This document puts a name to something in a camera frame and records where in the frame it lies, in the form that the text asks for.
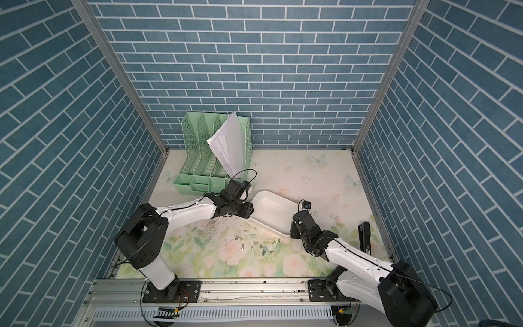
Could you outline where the white plastic storage box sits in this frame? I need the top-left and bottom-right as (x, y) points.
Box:
(250, 190), (298, 237)

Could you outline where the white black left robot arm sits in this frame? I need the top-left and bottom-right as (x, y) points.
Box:
(114, 193), (254, 291)

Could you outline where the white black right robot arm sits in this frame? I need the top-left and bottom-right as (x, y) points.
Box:
(291, 210), (438, 326)

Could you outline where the floral table mat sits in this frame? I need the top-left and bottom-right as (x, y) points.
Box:
(160, 150), (388, 278)

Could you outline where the green plastic file organizer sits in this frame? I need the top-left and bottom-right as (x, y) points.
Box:
(173, 113), (230, 196)

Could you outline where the white paper stack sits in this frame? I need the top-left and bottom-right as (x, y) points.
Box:
(207, 113), (247, 178)

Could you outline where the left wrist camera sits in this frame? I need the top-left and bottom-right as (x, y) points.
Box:
(225, 179), (251, 201)

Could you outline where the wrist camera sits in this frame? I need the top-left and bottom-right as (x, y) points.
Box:
(225, 179), (251, 201)
(301, 200), (311, 211)

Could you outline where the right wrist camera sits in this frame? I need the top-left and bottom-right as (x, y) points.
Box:
(301, 200), (311, 211)

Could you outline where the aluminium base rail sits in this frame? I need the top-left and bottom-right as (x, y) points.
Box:
(73, 277), (434, 327)

